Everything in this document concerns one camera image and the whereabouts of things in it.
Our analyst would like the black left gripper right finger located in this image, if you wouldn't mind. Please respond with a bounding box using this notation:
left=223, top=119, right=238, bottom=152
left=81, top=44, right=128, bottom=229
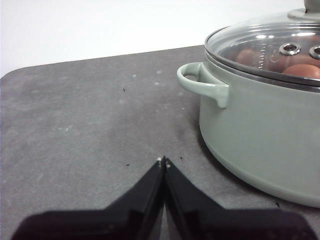
left=164, top=159, right=314, bottom=240

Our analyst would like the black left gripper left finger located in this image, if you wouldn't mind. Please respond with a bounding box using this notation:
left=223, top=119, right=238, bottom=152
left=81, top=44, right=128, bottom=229
left=11, top=156, right=166, bottom=240

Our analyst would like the brown egg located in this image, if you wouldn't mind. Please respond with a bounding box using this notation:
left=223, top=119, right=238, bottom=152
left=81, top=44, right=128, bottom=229
left=282, top=63, right=320, bottom=80

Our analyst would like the glass lid with green knob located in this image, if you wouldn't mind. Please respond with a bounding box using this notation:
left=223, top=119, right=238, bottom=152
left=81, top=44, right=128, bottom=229
left=204, top=0, right=320, bottom=88

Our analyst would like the pale green electric cooking pot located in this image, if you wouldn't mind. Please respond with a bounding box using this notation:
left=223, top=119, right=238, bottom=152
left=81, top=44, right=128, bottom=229
left=176, top=42, right=320, bottom=209

